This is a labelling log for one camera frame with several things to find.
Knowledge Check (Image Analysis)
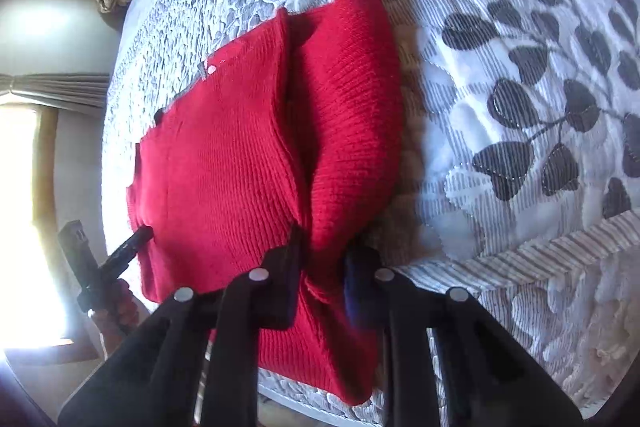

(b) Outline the person's left hand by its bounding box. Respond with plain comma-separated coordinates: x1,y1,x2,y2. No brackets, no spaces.
89,279,139,339

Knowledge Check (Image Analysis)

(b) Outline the window with wooden frame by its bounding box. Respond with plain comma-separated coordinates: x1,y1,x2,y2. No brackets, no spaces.
0,104,96,365

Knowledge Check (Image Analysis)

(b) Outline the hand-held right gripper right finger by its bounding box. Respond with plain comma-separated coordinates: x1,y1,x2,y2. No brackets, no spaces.
343,246,584,427

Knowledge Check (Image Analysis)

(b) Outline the grey curtain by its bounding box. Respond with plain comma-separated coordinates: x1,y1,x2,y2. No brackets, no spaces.
0,73,109,108

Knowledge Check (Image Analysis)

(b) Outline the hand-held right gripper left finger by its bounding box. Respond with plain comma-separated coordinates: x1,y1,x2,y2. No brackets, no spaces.
57,238,304,427

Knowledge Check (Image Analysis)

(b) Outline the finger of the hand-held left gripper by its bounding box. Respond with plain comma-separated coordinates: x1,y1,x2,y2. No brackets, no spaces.
101,226,155,281

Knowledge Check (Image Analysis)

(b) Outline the red knitted sweater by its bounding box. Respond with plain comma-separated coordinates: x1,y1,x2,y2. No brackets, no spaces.
125,0,405,410

